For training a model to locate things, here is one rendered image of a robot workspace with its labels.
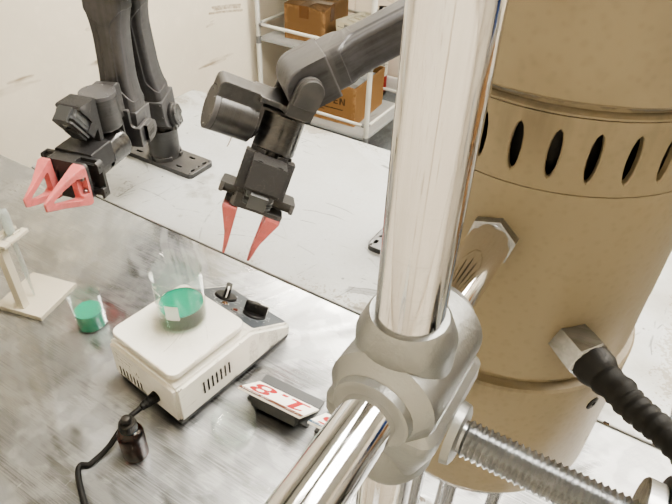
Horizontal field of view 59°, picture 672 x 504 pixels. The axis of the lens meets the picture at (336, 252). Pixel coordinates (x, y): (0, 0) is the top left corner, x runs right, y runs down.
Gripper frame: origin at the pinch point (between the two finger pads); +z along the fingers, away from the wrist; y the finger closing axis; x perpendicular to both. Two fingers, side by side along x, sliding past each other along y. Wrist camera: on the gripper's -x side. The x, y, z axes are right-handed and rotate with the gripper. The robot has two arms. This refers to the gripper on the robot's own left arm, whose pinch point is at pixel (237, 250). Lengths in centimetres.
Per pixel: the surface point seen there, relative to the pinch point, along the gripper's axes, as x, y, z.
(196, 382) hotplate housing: -15.0, 0.1, 12.8
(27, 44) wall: 134, -82, -4
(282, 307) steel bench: 4.3, 9.4, 7.7
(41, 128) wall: 142, -74, 23
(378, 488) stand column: -67, 3, -15
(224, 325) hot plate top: -10.1, 1.2, 6.9
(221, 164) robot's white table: 44.8, -7.4, -3.1
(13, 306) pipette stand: 5.7, -27.9, 20.7
